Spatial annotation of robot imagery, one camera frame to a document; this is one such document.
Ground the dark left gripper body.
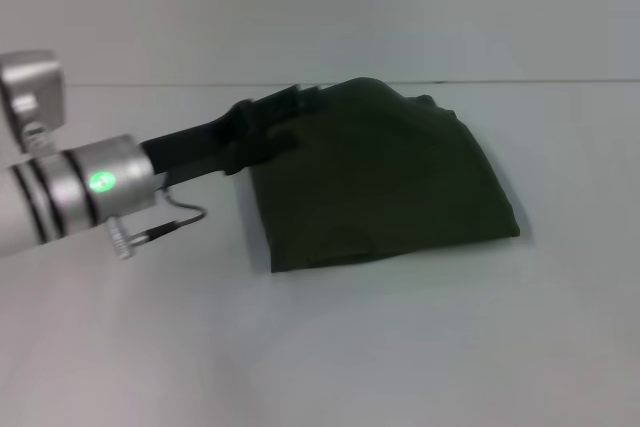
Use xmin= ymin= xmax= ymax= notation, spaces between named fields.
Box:
xmin=139 ymin=98 xmax=275 ymax=189

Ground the dark green t-shirt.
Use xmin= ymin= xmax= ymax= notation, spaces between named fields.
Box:
xmin=234 ymin=76 xmax=522 ymax=276

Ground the dark red cable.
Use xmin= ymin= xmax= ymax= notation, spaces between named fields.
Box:
xmin=134 ymin=185 xmax=209 ymax=244

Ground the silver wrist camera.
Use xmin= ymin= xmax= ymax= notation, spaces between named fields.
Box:
xmin=0 ymin=50 xmax=70 ymax=154

